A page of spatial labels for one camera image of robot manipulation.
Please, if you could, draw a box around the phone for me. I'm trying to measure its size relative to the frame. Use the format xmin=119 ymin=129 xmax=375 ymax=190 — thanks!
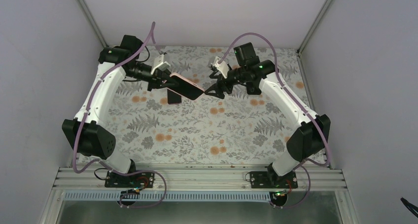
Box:
xmin=168 ymin=73 xmax=204 ymax=101
xmin=167 ymin=89 xmax=182 ymax=105

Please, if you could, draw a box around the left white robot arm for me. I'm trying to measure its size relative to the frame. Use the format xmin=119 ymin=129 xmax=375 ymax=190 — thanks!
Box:
xmin=62 ymin=35 xmax=175 ymax=187

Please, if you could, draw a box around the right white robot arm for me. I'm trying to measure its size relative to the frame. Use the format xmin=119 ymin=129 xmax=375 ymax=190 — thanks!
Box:
xmin=205 ymin=42 xmax=331 ymax=188

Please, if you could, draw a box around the floral patterned table mat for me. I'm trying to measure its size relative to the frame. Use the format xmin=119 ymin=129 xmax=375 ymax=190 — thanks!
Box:
xmin=78 ymin=45 xmax=327 ymax=166

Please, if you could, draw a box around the black object at edge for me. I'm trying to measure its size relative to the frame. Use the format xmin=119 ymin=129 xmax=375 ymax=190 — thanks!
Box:
xmin=400 ymin=197 xmax=418 ymax=218

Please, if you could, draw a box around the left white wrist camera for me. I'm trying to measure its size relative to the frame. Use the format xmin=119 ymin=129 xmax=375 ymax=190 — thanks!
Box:
xmin=151 ymin=54 xmax=171 ymax=75

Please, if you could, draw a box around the left aluminium frame post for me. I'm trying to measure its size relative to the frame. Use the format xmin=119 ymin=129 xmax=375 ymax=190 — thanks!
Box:
xmin=76 ymin=0 xmax=108 ymax=47

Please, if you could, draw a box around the aluminium frame post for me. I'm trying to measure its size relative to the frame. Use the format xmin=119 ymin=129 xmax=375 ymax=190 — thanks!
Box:
xmin=76 ymin=0 xmax=108 ymax=47
xmin=297 ymin=0 xmax=334 ymax=57

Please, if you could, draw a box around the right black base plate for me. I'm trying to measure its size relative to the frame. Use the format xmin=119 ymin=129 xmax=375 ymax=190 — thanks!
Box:
xmin=244 ymin=171 xmax=298 ymax=189

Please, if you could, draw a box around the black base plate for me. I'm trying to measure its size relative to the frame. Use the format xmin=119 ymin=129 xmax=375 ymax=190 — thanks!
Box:
xmin=244 ymin=171 xmax=298 ymax=189
xmin=104 ymin=172 xmax=155 ymax=188

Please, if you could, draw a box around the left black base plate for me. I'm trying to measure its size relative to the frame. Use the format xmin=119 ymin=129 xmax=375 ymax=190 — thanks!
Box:
xmin=104 ymin=172 xmax=155 ymax=188

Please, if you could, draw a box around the right aluminium frame post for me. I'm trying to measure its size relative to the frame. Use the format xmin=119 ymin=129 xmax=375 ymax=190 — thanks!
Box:
xmin=297 ymin=0 xmax=334 ymax=57

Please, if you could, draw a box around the aluminium mounting rail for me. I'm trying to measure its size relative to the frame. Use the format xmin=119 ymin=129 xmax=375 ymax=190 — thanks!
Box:
xmin=53 ymin=164 xmax=347 ymax=191

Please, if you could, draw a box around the slotted grey cable duct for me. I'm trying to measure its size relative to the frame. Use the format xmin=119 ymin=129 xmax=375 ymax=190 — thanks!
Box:
xmin=63 ymin=190 xmax=271 ymax=202

